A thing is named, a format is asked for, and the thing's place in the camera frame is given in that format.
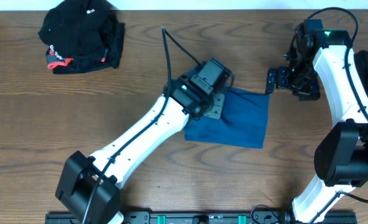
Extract blue polo shirt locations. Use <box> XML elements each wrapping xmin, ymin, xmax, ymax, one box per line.
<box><xmin>184</xmin><ymin>88</ymin><xmax>270</xmax><ymax>149</ymax></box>

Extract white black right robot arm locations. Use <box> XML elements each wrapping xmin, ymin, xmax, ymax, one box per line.
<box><xmin>266</xmin><ymin>19</ymin><xmax>368</xmax><ymax>223</ymax></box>

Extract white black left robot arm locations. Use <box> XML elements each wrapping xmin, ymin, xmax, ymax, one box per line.
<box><xmin>55</xmin><ymin>75</ymin><xmax>227</xmax><ymax>223</ymax></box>

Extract black folded garment red trim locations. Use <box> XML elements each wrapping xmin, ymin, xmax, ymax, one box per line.
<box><xmin>38</xmin><ymin>0</ymin><xmax>125</xmax><ymax>75</ymax></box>

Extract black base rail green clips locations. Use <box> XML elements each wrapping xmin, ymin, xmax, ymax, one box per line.
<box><xmin>44</xmin><ymin>205</ymin><xmax>358</xmax><ymax>224</ymax></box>

